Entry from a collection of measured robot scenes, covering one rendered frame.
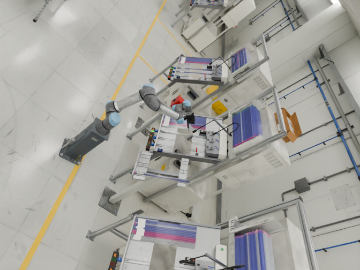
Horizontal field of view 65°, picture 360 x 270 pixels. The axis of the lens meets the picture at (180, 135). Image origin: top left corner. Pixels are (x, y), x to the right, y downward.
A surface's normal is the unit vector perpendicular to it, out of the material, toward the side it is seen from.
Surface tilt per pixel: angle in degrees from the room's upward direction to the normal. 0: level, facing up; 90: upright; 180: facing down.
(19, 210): 0
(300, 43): 90
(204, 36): 90
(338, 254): 90
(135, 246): 44
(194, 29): 90
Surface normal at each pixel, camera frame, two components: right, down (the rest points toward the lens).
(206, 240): 0.05, -0.74
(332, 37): -0.13, 0.66
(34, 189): 0.73, -0.44
